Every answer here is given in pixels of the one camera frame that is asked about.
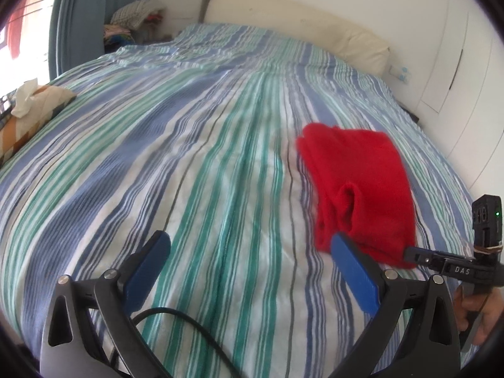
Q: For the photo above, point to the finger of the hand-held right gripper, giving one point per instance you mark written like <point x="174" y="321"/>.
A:
<point x="423" y="259"/>

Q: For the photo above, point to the patterned tissue pack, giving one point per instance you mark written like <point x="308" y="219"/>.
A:
<point x="43" y="106"/>

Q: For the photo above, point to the red hanging cloth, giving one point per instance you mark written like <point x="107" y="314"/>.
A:
<point x="17" y="27"/>

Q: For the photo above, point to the white wardrobe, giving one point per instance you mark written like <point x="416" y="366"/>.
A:
<point x="472" y="86"/>

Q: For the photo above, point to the person's right hand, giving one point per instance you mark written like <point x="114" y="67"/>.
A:
<point x="492" y="315"/>

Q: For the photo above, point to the striped bed cover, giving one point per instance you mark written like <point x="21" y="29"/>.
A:
<point x="177" y="145"/>

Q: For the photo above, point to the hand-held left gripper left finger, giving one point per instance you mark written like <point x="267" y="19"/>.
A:
<point x="145" y="275"/>

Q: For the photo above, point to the pile of clothes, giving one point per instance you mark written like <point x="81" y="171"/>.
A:
<point x="134" y="19"/>

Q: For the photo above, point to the white wall socket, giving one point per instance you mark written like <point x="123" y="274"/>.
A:
<point x="399" y="73"/>

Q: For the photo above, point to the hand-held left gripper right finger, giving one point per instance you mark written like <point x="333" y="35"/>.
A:
<point x="354" y="275"/>

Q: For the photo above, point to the blue curtain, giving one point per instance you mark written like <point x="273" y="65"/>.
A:
<point x="78" y="15"/>

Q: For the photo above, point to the red knitted garment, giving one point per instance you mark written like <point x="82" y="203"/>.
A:
<point x="362" y="173"/>

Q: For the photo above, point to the cream padded headboard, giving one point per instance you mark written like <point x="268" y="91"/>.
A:
<point x="295" y="19"/>

